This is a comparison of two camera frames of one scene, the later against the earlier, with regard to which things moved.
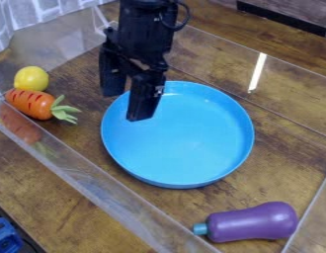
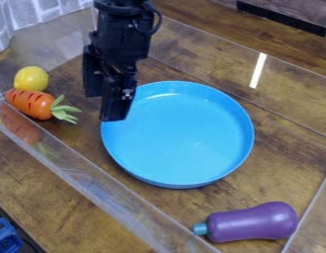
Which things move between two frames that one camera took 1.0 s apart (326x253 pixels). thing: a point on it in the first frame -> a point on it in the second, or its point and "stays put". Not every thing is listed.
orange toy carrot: x=40 y=106 stays put
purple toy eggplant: x=271 y=219 stays put
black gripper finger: x=112 y=70 -> x=93 y=71
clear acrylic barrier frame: x=271 y=84 stays put
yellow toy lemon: x=32 y=78 stays put
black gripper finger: x=147 y=91 -> x=117 y=97
